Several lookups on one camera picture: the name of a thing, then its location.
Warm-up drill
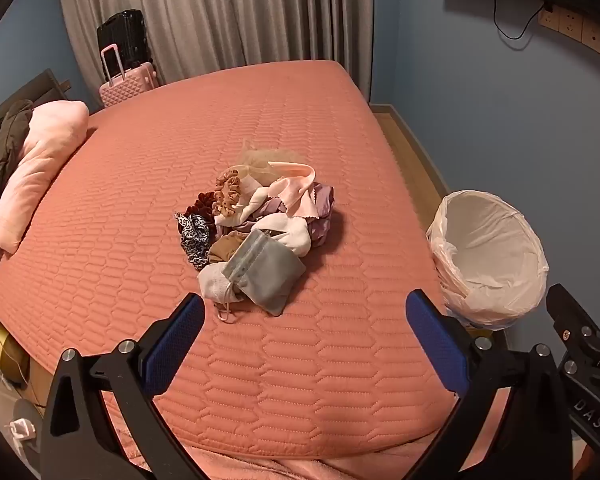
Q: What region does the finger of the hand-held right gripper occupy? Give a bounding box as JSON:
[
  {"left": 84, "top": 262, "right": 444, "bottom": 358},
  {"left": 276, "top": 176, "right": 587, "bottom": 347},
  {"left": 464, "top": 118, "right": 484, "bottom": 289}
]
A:
[{"left": 546, "top": 284, "right": 600, "bottom": 367}]

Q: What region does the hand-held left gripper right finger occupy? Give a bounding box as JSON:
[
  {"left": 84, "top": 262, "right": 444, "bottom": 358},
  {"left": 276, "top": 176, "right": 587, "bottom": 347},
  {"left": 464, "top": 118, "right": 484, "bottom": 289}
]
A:
[{"left": 405, "top": 288, "right": 573, "bottom": 480}]

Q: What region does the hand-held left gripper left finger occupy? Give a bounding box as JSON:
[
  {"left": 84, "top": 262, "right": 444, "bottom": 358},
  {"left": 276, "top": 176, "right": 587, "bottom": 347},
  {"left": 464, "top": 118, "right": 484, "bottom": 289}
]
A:
[{"left": 39, "top": 292, "right": 211, "bottom": 480}]

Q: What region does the bin with white plastic liner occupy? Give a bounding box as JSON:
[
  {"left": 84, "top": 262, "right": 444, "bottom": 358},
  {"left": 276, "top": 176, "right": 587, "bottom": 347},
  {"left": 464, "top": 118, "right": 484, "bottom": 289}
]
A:
[{"left": 426, "top": 190, "right": 550, "bottom": 331}]

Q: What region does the dark red velvet scrunchie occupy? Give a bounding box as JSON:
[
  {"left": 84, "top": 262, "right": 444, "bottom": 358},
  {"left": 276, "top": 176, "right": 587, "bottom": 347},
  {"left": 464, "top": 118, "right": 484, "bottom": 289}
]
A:
[{"left": 187, "top": 191, "right": 219, "bottom": 224}]

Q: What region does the peach dotted satin scrunchie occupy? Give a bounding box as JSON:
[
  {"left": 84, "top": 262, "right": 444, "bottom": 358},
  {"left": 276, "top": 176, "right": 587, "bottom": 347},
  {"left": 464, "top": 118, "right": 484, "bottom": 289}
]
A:
[{"left": 214, "top": 169, "right": 251, "bottom": 214}]

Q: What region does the leopard print scrunchie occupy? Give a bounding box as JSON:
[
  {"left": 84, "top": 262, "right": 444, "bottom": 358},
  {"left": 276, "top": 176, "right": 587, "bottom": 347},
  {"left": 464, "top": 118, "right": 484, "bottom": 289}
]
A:
[{"left": 175, "top": 212, "right": 212, "bottom": 270}]

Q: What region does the brown cloth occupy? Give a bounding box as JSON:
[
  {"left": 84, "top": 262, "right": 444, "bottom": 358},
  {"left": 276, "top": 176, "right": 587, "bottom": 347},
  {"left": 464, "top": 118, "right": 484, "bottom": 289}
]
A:
[{"left": 207, "top": 232, "right": 253, "bottom": 263}]

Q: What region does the white fabric scrap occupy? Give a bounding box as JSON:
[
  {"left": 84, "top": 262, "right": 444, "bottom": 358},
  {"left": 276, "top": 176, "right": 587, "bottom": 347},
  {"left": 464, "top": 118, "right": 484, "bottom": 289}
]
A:
[{"left": 214, "top": 180, "right": 281, "bottom": 228}]

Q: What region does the cream fabric band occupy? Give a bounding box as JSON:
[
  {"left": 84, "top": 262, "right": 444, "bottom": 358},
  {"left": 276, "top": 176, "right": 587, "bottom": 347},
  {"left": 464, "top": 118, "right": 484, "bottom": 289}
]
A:
[{"left": 250, "top": 212, "right": 313, "bottom": 256}]

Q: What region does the pink quilted bed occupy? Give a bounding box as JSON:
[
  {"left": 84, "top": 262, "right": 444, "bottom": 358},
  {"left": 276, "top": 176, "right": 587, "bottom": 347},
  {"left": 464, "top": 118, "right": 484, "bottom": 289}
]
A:
[{"left": 0, "top": 60, "right": 511, "bottom": 480}]

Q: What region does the gold cylindrical object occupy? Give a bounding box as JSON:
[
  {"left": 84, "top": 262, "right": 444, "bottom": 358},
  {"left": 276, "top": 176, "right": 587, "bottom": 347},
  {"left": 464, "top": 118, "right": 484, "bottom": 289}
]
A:
[{"left": 0, "top": 312, "right": 31, "bottom": 386}]

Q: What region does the white charger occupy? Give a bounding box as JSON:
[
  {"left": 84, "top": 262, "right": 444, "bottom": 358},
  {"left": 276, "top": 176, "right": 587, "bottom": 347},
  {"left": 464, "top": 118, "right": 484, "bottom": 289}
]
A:
[{"left": 7, "top": 417, "right": 36, "bottom": 441}]

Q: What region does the pink fabric swatch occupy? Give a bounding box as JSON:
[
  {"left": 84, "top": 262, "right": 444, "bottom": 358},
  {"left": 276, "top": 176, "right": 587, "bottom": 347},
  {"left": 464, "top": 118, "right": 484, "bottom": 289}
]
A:
[{"left": 265, "top": 162, "right": 317, "bottom": 218}]

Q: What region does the beige tulle scrunchie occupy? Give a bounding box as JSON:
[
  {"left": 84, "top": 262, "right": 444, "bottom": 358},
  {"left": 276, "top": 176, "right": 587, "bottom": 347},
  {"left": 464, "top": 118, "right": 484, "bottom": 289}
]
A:
[{"left": 237, "top": 140, "right": 301, "bottom": 176}]

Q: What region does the pink pillow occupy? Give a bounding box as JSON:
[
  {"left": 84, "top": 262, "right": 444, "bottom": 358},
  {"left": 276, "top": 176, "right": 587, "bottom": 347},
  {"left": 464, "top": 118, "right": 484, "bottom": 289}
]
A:
[{"left": 0, "top": 100, "right": 90, "bottom": 253}]

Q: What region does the dark clothing pile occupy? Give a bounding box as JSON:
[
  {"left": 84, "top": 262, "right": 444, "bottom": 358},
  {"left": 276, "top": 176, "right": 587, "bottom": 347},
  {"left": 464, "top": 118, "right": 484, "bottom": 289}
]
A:
[{"left": 0, "top": 99, "right": 33, "bottom": 241}]

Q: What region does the pink suitcase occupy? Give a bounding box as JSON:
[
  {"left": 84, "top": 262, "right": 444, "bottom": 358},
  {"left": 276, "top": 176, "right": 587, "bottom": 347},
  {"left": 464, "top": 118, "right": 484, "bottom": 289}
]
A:
[{"left": 99, "top": 44, "right": 162, "bottom": 108}]

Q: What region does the dark wooden headboard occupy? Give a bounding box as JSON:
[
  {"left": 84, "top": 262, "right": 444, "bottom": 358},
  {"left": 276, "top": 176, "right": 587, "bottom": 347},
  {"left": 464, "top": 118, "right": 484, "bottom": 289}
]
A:
[{"left": 0, "top": 69, "right": 73, "bottom": 128}]

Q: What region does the black suitcase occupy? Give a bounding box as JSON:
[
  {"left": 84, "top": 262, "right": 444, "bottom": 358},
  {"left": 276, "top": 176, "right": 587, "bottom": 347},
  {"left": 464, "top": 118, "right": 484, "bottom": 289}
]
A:
[{"left": 96, "top": 9, "right": 151, "bottom": 83}]

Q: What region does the grey curtain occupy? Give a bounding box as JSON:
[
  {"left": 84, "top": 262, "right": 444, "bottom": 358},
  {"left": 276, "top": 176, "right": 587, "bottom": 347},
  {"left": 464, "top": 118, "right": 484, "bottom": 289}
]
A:
[{"left": 57, "top": 0, "right": 406, "bottom": 106}]

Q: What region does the white drawstring pouch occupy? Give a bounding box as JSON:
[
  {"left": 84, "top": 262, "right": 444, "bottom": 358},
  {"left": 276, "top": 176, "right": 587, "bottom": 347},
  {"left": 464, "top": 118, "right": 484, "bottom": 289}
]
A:
[{"left": 198, "top": 262, "right": 243, "bottom": 323}]

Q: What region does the grey drawstring pouch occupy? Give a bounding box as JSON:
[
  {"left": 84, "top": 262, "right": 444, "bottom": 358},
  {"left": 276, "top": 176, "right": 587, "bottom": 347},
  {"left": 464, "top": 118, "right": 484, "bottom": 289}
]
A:
[{"left": 222, "top": 230, "right": 306, "bottom": 317}]

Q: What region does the beige wall socket panel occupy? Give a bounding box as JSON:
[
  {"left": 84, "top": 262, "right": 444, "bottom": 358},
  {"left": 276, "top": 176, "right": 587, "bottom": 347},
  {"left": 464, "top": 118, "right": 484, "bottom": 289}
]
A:
[{"left": 537, "top": 4, "right": 600, "bottom": 56}]

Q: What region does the black cable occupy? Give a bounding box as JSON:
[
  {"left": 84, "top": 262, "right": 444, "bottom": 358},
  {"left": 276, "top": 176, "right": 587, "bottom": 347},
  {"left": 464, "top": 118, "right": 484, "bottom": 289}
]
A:
[{"left": 492, "top": 0, "right": 553, "bottom": 41}]

